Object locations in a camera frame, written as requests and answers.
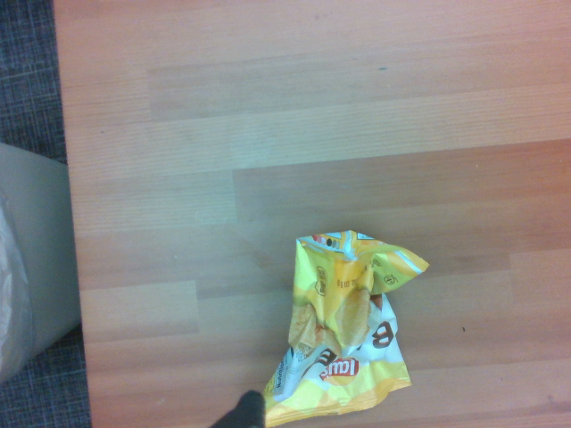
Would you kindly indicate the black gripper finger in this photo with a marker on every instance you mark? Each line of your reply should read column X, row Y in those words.
column 243, row 412

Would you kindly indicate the yellow Lay's chip bag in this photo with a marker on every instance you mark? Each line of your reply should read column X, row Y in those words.
column 348, row 312

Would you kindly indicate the beige plastic trash bin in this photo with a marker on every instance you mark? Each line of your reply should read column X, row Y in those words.
column 47, row 245

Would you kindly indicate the wooden coffee table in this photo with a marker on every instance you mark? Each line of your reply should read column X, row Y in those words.
column 312, row 134

